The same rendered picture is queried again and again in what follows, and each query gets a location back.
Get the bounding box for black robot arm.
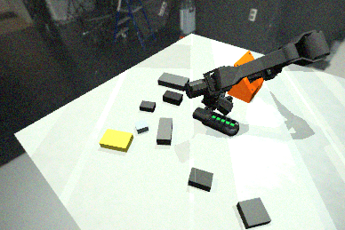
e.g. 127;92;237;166
185;30;331;115

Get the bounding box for small white block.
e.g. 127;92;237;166
135;120;148;134

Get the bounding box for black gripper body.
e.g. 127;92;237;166
192;93;220;123

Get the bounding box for yellow flat box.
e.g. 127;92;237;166
99;129;133;153

